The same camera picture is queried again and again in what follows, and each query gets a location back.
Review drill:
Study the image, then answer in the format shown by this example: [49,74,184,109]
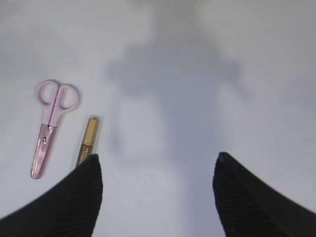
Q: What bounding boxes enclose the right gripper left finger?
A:
[0,154,103,237]

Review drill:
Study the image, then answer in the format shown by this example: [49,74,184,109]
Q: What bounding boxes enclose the gold marker pen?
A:
[76,115,100,167]

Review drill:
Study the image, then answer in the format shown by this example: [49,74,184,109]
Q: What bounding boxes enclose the pink scissors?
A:
[30,79,80,179]

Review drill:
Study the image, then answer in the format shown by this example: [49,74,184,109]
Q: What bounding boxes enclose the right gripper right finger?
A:
[213,152,316,237]

